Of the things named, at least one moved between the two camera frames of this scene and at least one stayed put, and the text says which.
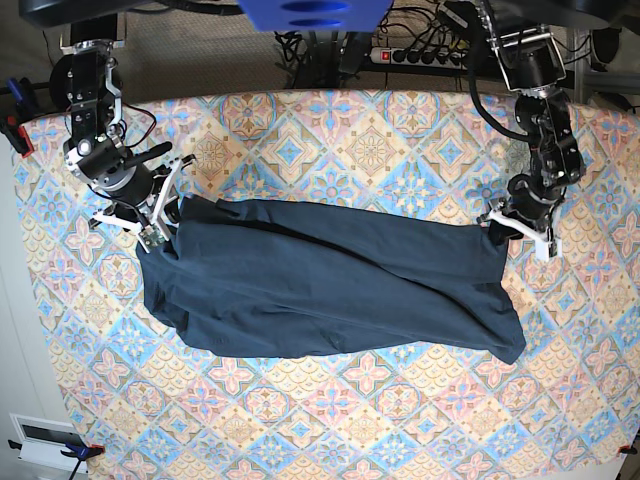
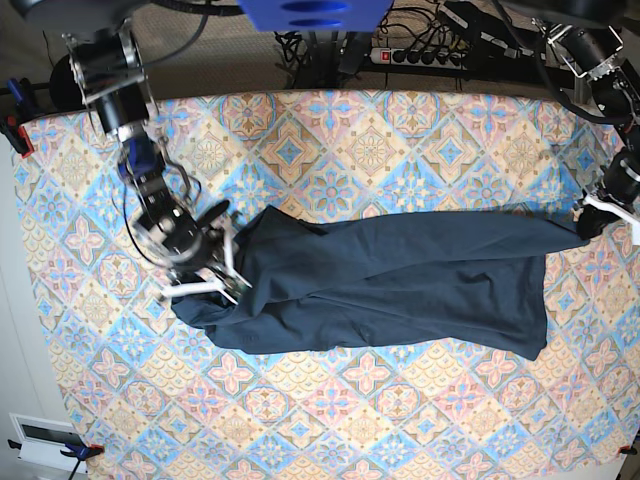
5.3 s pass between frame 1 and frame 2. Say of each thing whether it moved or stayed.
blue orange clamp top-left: stayed
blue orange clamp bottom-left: stayed
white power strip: stayed
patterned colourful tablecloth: stayed
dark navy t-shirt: moved
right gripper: moved
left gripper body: moved
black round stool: stayed
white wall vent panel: stayed
